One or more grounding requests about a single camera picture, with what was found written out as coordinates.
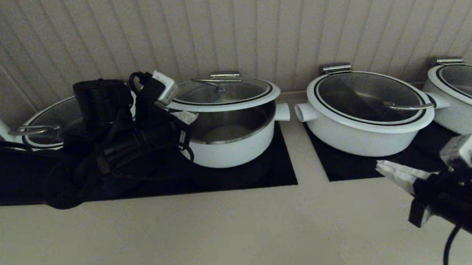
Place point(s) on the white steel-lined pot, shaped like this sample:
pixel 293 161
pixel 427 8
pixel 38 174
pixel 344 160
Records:
pixel 229 155
pixel 465 126
pixel 355 145

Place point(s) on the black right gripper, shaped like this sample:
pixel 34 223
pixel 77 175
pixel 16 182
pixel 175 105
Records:
pixel 461 192

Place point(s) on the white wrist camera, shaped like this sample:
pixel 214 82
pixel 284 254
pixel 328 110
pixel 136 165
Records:
pixel 460 150
pixel 165 87

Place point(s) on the black induction cooktop plate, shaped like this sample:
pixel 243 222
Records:
pixel 263 176
pixel 357 168

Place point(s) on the glass lid with white rim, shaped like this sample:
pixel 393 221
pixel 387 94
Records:
pixel 226 105

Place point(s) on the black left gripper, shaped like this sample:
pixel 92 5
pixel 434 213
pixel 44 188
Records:
pixel 162 133

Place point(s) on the white left pot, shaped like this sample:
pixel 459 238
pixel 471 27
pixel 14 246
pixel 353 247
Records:
pixel 51 119

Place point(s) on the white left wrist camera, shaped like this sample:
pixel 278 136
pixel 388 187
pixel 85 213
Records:
pixel 165 87

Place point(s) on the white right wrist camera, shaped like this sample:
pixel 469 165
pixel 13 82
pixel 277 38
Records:
pixel 460 150

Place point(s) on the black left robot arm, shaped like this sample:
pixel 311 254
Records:
pixel 25 174

